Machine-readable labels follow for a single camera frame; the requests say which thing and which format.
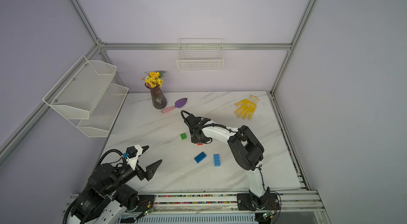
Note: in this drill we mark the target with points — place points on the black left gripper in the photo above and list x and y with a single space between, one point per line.
149 173

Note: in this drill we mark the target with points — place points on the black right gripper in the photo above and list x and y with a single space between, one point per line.
194 139

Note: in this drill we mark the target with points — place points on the green square lego brick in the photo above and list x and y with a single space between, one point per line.
183 136

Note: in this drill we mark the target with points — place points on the dark blue long lego brick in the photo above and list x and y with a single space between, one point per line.
200 157

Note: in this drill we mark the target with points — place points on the light blue long lego brick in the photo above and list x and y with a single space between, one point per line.
216 158

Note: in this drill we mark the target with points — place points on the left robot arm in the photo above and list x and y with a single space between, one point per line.
107 195

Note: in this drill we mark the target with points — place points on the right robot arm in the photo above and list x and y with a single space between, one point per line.
248 153

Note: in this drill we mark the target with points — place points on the purple pink toy spatula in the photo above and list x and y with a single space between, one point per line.
178 104

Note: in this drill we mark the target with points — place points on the purple ribbed glass vase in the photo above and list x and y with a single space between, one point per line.
158 99

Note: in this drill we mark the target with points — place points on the yellow rubber glove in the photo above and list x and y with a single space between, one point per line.
246 108

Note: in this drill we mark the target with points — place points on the yellow flower bouquet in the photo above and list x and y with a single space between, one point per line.
154 79

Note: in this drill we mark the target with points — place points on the white mesh two-tier shelf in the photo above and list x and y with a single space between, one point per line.
88 98

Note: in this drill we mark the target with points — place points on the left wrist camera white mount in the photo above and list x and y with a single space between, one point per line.
132 155

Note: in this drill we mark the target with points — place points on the white wire wall basket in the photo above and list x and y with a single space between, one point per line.
200 55

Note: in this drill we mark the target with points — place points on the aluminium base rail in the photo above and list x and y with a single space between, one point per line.
285 207

